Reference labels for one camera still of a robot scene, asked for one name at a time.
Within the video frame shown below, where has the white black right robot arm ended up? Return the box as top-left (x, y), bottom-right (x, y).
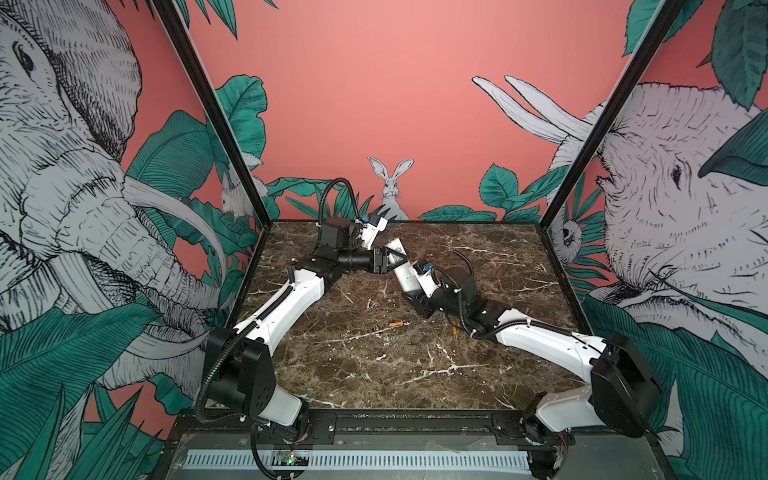
top-left (396, 264), bottom-right (661, 445)

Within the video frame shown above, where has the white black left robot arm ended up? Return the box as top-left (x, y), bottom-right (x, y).
top-left (194, 246), bottom-right (407, 441)

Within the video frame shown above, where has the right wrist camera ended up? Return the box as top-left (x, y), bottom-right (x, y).
top-left (412, 260), bottom-right (439, 298)

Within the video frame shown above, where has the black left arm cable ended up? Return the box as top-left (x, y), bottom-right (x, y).
top-left (317, 177), bottom-right (361, 224)

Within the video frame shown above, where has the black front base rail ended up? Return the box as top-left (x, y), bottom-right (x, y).
top-left (170, 409), bottom-right (652, 448)

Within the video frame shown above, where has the white slotted cable duct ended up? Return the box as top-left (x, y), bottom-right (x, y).
top-left (181, 449), bottom-right (531, 474)

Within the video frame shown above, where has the black left corner frame post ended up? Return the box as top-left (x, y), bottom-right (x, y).
top-left (152, 0), bottom-right (272, 229)

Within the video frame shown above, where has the black corner frame post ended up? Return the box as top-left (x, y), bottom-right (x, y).
top-left (538, 0), bottom-right (686, 230)
top-left (152, 0), bottom-right (272, 229)

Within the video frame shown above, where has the black right corner frame post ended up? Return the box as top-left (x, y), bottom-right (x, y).
top-left (538, 0), bottom-right (686, 230)

